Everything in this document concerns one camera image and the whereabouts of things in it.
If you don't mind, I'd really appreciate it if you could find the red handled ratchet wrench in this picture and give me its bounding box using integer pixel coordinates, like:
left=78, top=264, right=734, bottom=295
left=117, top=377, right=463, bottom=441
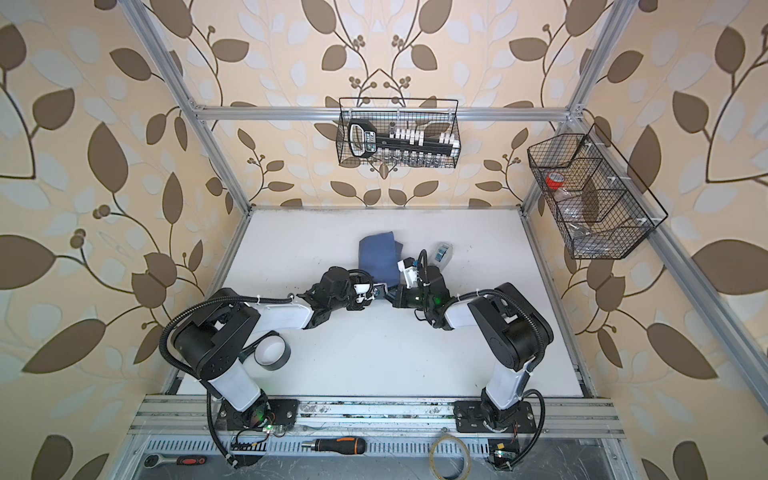
left=143, top=454, right=208, bottom=469

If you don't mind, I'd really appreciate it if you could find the black orange screwdriver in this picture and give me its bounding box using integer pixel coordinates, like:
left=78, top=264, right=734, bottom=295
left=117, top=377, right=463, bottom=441
left=301, top=437, right=367, bottom=455

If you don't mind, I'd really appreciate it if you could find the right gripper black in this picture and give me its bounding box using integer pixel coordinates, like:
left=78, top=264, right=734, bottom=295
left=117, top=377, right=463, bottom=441
left=383, top=283, right=434, bottom=311

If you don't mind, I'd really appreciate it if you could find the light blue wrapping paper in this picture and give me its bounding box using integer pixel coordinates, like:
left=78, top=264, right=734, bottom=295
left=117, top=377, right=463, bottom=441
left=358, top=232, right=403, bottom=288

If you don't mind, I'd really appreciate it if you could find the wire basket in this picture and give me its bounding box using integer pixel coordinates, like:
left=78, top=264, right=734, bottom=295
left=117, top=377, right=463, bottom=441
left=335, top=95, right=462, bottom=169
left=527, top=125, right=668, bottom=260

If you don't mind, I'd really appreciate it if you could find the black socket set rail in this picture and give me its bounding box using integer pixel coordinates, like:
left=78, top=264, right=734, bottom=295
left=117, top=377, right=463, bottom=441
left=346, top=119, right=461, bottom=160

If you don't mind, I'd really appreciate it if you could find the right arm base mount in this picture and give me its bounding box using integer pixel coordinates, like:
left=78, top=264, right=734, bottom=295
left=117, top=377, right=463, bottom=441
left=453, top=400, right=537, bottom=434

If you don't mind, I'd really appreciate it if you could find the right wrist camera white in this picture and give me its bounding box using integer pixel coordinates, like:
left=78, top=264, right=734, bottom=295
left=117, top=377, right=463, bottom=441
left=397, top=257, right=419, bottom=289

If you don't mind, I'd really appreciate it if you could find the clear tape roll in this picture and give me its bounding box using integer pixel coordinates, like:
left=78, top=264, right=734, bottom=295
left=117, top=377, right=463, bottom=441
left=428, top=433, right=472, bottom=480

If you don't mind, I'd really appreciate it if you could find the grey tape dispenser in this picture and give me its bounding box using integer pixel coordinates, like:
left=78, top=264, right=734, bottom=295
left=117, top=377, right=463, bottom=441
left=431, top=242, right=453, bottom=268

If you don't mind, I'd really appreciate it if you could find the grey duct tape roll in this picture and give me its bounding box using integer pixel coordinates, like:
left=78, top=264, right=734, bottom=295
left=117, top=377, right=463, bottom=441
left=253, top=335, right=291, bottom=371

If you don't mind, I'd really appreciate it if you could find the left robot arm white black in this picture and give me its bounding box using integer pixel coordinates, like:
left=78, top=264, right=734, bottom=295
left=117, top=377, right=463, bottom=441
left=158, top=266, right=374, bottom=428

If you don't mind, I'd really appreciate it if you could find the right wire basket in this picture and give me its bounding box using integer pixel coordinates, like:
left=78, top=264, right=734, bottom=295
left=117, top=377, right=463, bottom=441
left=527, top=125, right=668, bottom=260

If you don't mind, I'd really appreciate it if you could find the back wire basket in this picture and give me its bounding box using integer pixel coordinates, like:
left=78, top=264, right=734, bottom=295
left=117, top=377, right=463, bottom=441
left=335, top=95, right=462, bottom=169

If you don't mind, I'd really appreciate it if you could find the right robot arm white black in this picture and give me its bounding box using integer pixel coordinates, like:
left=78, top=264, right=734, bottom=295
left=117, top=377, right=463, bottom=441
left=391, top=261, right=554, bottom=431

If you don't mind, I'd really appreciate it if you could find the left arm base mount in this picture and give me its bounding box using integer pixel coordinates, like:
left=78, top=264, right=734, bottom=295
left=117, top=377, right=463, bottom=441
left=214, top=397, right=300, bottom=431

